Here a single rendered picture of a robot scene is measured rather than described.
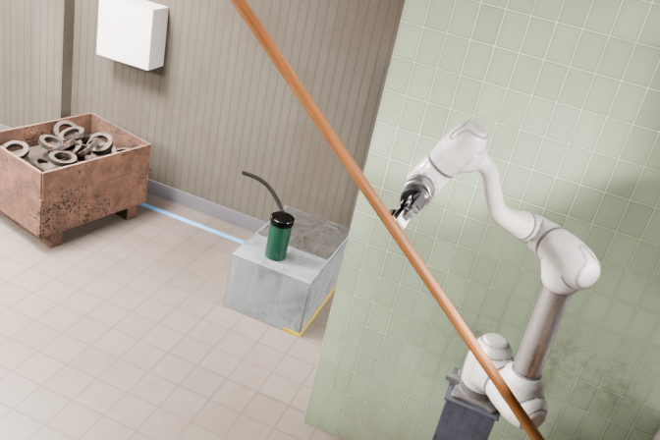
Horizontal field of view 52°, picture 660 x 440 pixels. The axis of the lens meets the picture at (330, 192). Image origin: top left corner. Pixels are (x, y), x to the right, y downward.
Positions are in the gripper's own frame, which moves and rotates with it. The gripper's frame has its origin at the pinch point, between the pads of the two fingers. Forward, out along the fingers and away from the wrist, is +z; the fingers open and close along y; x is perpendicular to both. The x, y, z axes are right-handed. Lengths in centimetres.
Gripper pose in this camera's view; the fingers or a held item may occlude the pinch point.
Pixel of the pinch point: (397, 222)
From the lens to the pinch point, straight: 181.7
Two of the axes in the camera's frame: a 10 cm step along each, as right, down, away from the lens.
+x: -5.6, -8.2, -1.1
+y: -7.5, 4.5, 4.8
